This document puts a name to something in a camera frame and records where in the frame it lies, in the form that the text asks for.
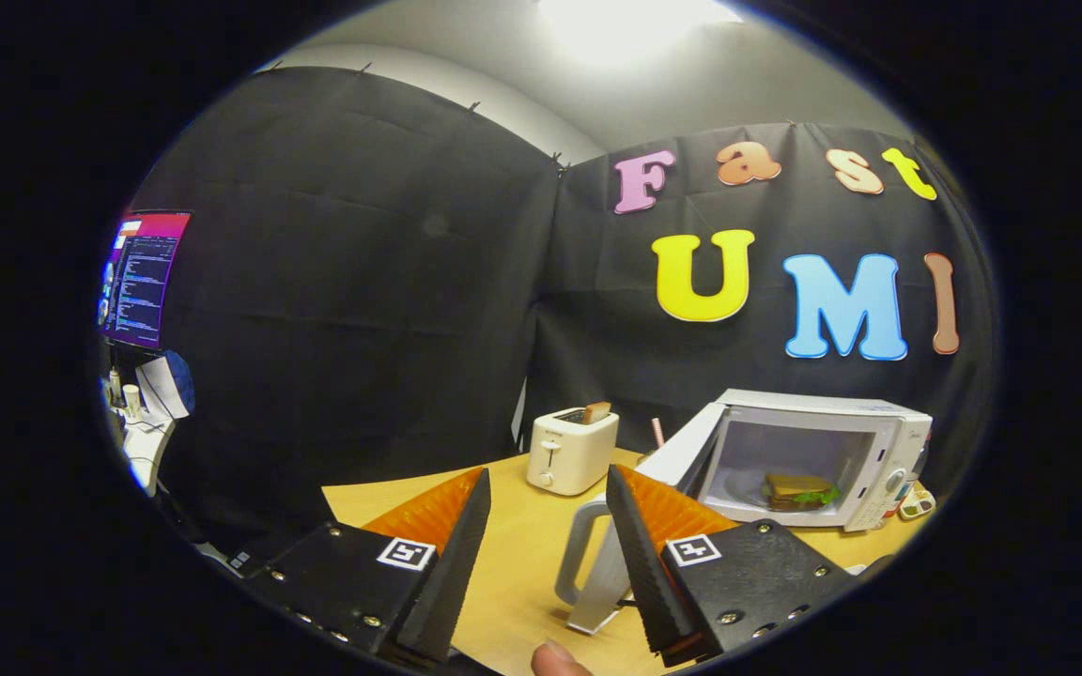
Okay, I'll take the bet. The white desk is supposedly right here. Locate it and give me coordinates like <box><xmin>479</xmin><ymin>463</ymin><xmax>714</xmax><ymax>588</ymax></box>
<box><xmin>120</xmin><ymin>413</ymin><xmax>177</xmax><ymax>498</ymax></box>

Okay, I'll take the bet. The computer monitor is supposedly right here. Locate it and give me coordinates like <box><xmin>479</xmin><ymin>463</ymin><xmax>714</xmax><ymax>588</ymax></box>
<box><xmin>98</xmin><ymin>210</ymin><xmax>193</xmax><ymax>352</ymax></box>

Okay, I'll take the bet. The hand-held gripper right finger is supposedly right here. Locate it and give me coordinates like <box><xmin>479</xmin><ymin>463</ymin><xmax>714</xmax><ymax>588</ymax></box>
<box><xmin>604</xmin><ymin>463</ymin><xmax>858</xmax><ymax>668</ymax></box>

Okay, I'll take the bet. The black backdrop cloth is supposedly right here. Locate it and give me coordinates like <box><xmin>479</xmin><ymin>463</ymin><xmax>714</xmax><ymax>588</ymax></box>
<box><xmin>126</xmin><ymin>64</ymin><xmax>999</xmax><ymax>564</ymax></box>

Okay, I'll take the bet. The lettuce sandwich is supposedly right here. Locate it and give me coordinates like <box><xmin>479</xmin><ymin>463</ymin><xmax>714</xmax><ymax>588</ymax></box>
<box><xmin>763</xmin><ymin>471</ymin><xmax>842</xmax><ymax>514</ymax></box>

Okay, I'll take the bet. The blue and white cloth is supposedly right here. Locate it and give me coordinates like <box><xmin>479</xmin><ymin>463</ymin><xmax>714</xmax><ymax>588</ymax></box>
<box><xmin>134</xmin><ymin>349</ymin><xmax>197</xmax><ymax>422</ymax></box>

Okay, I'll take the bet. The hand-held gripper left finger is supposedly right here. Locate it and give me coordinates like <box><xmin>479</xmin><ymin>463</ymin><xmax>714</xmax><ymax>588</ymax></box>
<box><xmin>245</xmin><ymin>466</ymin><xmax>494</xmax><ymax>667</ymax></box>

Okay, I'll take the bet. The white microwave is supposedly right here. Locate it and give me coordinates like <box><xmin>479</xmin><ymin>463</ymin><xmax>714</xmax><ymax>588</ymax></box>
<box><xmin>554</xmin><ymin>388</ymin><xmax>935</xmax><ymax>637</ymax></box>

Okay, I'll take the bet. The white toaster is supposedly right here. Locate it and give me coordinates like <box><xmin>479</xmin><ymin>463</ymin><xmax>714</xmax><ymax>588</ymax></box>
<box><xmin>526</xmin><ymin>406</ymin><xmax>621</xmax><ymax>498</ymax></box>

